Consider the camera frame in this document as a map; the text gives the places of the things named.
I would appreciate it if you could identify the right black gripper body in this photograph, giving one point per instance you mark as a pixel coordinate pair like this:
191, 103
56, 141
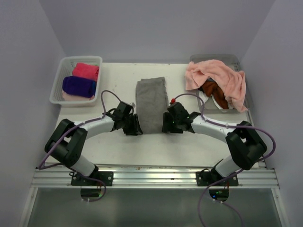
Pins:
173, 126

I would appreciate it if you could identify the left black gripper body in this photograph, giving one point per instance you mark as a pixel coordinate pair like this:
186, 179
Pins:
129, 125

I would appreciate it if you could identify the grey towel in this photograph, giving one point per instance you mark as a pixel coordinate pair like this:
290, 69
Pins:
151, 104

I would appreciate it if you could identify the light pink towel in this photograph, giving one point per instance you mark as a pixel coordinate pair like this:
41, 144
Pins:
232, 83

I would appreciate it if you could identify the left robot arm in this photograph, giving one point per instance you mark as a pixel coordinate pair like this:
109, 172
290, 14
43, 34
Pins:
68, 139

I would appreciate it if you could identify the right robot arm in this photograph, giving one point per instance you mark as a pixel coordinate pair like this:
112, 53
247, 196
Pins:
245, 145

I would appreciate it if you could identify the white cloth in bin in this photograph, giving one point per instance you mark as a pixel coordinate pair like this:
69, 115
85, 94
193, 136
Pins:
211, 104

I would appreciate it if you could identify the brown towel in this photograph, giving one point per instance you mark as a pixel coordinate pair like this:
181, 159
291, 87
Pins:
211, 89

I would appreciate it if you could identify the purple rolled towel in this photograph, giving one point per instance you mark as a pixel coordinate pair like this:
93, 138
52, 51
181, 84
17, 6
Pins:
78, 86

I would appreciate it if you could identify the pale pink rolled towel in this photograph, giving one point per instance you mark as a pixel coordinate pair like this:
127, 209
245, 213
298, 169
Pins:
72, 98

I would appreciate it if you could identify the hot pink rolled towel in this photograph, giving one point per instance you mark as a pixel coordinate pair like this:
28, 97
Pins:
86, 71

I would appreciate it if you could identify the white plastic basket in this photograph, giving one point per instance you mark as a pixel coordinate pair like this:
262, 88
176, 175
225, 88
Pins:
66, 65

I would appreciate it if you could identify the aluminium mounting rail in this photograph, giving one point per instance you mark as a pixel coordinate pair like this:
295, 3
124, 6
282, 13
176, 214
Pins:
150, 177

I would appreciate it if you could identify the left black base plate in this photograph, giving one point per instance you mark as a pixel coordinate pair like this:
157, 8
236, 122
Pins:
105, 176

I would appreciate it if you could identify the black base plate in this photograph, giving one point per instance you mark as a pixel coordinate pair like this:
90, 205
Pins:
105, 176
207, 177

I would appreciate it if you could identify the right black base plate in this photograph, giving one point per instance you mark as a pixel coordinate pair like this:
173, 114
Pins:
207, 177

